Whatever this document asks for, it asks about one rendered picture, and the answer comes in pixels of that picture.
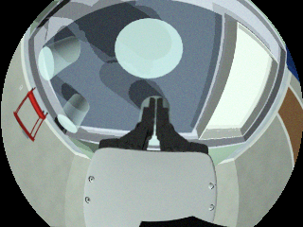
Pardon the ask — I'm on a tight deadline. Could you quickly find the clear glass jar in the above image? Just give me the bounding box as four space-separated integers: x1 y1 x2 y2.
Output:
38 36 80 80
138 96 172 146
115 18 183 79
57 94 89 132

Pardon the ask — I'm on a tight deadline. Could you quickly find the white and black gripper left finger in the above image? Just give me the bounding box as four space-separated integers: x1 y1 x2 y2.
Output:
98 97 155 150

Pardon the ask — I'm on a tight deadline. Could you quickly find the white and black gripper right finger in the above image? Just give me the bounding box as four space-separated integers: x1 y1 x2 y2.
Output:
155 97 208 154

